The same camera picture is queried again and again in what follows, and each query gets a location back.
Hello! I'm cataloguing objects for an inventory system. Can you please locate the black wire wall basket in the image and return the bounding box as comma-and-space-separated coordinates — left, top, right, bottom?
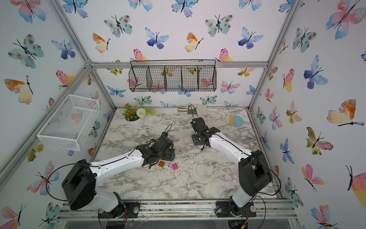
128, 59, 217, 92

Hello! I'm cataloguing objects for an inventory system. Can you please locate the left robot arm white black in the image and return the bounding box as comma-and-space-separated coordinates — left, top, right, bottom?
62, 132, 175, 219

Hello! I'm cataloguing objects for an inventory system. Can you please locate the orange lego brick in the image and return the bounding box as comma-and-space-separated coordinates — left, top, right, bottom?
158, 160, 165, 168

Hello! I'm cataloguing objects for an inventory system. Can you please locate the white mesh wall basket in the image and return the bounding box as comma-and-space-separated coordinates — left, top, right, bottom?
37, 94, 100, 151

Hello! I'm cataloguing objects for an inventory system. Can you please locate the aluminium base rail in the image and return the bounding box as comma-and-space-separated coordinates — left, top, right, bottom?
55, 198, 299, 221

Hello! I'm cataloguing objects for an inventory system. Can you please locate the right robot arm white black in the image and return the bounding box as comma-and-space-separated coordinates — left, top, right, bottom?
191, 117, 273, 217

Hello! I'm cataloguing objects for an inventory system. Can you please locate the potted flower plant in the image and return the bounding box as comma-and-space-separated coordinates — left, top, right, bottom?
122, 104, 156, 129

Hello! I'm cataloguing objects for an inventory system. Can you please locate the light blue hand brush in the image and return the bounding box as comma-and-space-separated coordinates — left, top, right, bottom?
228, 115, 251, 128

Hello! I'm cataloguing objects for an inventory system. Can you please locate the pink lego brick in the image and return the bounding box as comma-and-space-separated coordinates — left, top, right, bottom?
172, 163, 178, 171

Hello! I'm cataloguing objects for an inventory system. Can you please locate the folded beige cloth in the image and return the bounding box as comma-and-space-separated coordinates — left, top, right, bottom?
176, 104, 208, 116

